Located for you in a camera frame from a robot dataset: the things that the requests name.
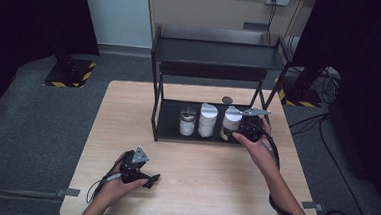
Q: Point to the grey wall vent plate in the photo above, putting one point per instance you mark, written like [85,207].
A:
[256,26]

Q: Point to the small dark round disc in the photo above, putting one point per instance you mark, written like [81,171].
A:
[227,100]

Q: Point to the black curtain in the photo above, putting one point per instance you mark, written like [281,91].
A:
[370,81]
[26,27]

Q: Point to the glass jar with white lid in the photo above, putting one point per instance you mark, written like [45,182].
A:
[208,117]
[231,121]

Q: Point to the stand base with striped tape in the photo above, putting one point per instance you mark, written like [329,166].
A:
[68,75]
[301,96]

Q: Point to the black metal two-tier rack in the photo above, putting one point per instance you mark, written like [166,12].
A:
[215,54]

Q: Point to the glass jar with silver lid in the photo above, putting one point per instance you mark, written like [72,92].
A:
[187,122]

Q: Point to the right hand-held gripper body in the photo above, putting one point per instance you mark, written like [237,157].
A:
[252,129]

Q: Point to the person's right hand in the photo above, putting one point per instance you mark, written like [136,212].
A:
[262,152]

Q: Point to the person's left hand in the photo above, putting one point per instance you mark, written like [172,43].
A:
[115,191]

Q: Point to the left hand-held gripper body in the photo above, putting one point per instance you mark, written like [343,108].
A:
[133,169]

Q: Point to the grey tape strip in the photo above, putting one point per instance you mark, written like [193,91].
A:
[312,205]
[69,192]

